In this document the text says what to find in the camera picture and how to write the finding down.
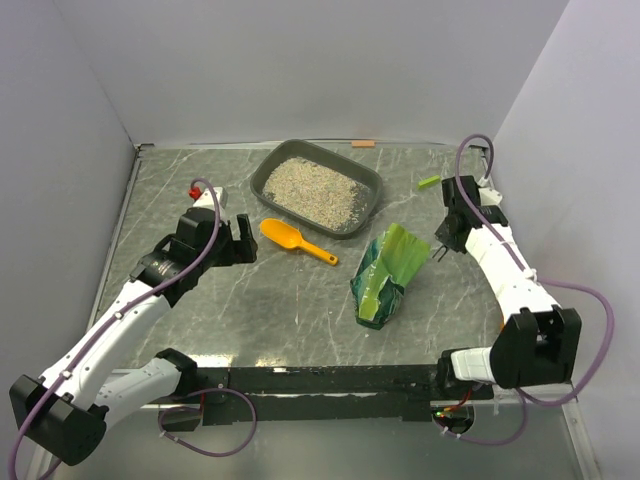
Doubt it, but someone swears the yellow plastic scoop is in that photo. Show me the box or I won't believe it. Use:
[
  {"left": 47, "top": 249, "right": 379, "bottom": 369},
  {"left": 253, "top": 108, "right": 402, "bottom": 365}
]
[{"left": 260, "top": 218, "right": 338, "bottom": 266}]

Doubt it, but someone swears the green litter bag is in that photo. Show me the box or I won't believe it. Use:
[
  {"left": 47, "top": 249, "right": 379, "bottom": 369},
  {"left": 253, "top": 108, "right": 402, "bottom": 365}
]
[{"left": 350, "top": 223, "right": 431, "bottom": 330}]

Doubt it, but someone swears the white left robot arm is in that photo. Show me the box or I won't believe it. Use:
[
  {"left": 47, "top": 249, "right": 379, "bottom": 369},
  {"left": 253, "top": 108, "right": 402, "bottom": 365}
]
[{"left": 9, "top": 207, "right": 257, "bottom": 466}]

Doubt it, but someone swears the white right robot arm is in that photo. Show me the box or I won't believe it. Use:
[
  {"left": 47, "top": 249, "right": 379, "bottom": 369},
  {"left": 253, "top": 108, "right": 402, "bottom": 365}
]
[{"left": 350, "top": 175, "right": 582, "bottom": 399}]

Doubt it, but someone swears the beige cat litter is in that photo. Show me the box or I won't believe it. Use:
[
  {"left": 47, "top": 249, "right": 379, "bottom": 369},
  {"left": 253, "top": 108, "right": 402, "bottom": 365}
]
[{"left": 263, "top": 157, "right": 369, "bottom": 232}]

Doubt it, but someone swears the dark grey litter box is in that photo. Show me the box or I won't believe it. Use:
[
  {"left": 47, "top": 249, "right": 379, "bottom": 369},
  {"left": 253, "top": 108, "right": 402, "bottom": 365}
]
[{"left": 250, "top": 140, "right": 382, "bottom": 240}]

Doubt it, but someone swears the small green block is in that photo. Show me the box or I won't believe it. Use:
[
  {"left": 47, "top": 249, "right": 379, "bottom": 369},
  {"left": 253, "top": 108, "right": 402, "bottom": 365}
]
[{"left": 418, "top": 175, "right": 441, "bottom": 189}]

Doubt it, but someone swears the small orange block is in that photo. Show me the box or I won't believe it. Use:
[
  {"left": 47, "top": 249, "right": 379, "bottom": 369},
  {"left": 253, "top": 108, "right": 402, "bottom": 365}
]
[{"left": 351, "top": 140, "right": 376, "bottom": 148}]

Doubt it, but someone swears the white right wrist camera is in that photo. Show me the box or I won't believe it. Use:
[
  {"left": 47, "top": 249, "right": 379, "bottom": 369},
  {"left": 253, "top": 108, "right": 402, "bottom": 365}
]
[{"left": 477, "top": 177, "right": 503, "bottom": 206}]

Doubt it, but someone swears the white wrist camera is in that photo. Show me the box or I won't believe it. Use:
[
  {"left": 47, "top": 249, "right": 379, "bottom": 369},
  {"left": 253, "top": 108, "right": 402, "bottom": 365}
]
[
  {"left": 477, "top": 177, "right": 503, "bottom": 206},
  {"left": 188, "top": 186, "right": 228, "bottom": 210}
]

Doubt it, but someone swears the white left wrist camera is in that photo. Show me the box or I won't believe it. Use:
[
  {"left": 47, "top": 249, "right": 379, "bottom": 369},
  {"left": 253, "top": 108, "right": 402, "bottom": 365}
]
[{"left": 188, "top": 186, "right": 228, "bottom": 210}]

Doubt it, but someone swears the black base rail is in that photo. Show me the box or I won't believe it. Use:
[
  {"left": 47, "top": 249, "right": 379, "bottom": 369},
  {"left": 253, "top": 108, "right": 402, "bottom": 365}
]
[{"left": 155, "top": 364, "right": 493, "bottom": 426}]

